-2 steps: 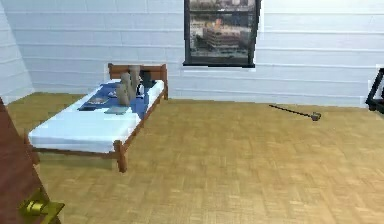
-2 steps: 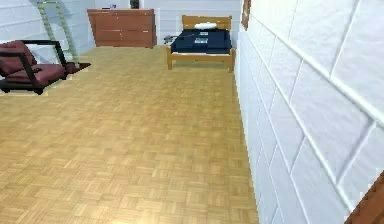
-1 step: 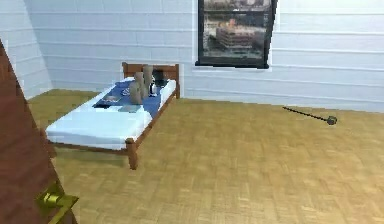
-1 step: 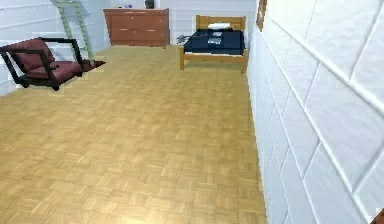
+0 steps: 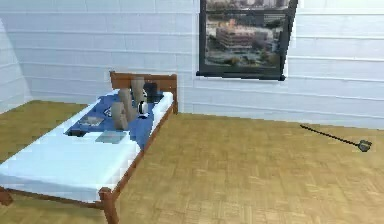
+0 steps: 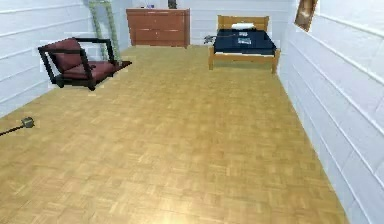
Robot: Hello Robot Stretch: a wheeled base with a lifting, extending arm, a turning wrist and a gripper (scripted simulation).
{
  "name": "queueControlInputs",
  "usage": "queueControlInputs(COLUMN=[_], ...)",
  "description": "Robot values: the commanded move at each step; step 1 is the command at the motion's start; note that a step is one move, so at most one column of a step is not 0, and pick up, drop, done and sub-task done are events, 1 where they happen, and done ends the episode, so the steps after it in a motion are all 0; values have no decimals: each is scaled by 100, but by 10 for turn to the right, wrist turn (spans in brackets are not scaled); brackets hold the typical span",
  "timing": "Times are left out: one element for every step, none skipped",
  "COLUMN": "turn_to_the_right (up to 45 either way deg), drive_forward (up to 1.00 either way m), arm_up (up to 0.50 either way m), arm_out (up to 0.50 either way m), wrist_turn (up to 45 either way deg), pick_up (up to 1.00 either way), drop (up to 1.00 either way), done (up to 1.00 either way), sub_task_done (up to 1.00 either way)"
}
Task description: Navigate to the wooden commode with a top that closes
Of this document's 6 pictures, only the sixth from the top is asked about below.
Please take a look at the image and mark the wooden bed with dark blue cover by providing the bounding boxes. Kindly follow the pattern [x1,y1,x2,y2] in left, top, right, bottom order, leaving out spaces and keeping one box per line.
[208,14,282,75]

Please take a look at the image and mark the brown wooden chest of drawers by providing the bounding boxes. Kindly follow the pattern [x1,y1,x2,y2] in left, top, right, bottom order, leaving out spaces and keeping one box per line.
[125,7,191,49]

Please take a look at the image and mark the white pillow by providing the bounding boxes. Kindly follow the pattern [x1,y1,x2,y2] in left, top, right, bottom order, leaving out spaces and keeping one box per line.
[230,22,256,31]

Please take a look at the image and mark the dark red black-framed armchair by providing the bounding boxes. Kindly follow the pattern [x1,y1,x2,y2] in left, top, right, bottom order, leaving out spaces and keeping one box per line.
[37,37,133,92]

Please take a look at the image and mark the brown framed wall picture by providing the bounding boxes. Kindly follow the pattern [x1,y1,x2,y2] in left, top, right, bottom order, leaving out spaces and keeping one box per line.
[293,0,319,33]

